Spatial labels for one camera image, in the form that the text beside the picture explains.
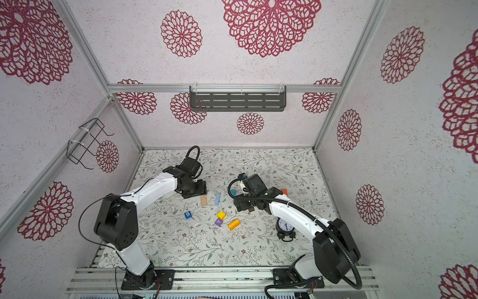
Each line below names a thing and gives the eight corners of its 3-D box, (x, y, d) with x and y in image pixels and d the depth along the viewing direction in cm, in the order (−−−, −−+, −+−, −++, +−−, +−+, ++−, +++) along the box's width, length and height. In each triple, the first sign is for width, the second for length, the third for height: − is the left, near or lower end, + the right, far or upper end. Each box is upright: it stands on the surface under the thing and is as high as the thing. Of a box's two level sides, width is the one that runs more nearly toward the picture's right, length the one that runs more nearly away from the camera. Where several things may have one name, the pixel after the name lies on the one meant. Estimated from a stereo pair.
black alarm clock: (277, 241, 86) (278, 238, 83) (274, 220, 92) (275, 217, 89) (294, 241, 86) (296, 238, 83) (290, 220, 92) (292, 217, 89)
